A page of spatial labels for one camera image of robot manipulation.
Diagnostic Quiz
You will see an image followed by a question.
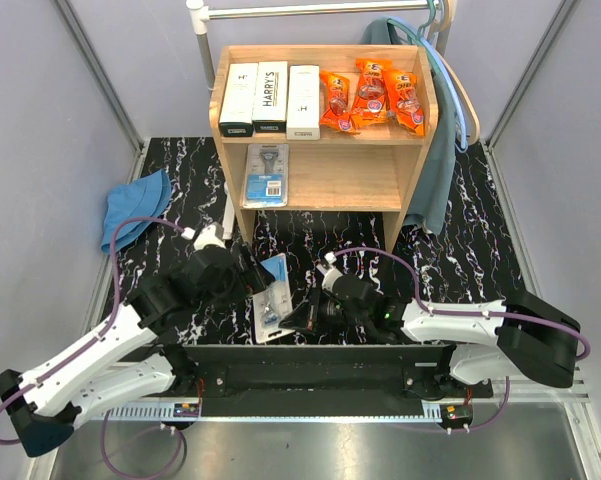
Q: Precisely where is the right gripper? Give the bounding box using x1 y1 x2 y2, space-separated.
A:
281 283 371 335

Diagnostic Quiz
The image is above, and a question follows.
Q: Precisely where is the Gillette blister pack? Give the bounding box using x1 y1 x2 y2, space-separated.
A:
252 253 294 344
242 144 289 209

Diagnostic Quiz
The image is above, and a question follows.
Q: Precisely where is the white h razor box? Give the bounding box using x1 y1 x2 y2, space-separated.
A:
219 63 258 137
286 65 320 140

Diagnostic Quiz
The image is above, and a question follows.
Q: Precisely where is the white Harry's razor box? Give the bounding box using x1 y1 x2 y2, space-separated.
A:
252 61 288 133

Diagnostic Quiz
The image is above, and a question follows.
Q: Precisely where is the orange razor pack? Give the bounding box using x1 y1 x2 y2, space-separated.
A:
320 70 355 134
351 58 393 130

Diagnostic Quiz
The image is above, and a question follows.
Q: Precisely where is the orange razor pack horizontal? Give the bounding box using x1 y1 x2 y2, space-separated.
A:
384 68 425 137

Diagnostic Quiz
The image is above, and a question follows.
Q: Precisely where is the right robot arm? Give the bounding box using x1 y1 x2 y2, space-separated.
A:
281 269 583 397

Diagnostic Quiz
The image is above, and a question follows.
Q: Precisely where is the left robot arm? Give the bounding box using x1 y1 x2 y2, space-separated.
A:
0 245 275 458

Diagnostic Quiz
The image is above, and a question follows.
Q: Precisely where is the wooden two-tier shelf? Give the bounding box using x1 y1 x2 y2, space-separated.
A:
209 45 438 251

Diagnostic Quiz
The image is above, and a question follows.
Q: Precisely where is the white H razor box on shelf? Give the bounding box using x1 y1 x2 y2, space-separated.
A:
219 63 258 137

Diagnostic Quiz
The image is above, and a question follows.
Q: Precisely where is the blue bucket hat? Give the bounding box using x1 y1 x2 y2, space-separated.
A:
100 169 172 254

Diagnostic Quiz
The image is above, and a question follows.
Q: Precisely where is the teal hanging garment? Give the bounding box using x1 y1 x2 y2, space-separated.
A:
361 17 456 235

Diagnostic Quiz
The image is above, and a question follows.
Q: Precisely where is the light blue hanger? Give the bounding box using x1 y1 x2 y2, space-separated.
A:
388 17 469 153

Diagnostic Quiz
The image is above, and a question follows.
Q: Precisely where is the metal clothes rack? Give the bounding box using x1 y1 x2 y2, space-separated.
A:
186 0 457 91

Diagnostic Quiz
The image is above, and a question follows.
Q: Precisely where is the green hanger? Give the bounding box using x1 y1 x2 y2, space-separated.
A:
387 0 442 74

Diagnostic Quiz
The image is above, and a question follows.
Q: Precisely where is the wooden hanger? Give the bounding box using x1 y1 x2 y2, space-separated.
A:
427 0 481 145

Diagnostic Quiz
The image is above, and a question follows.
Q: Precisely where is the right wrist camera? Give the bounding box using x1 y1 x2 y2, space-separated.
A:
317 252 343 292

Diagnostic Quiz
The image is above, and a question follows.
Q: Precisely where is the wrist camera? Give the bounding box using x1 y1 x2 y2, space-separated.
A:
317 252 343 292
180 222 226 251

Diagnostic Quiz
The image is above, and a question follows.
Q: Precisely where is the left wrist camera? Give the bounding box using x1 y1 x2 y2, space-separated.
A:
180 222 226 251

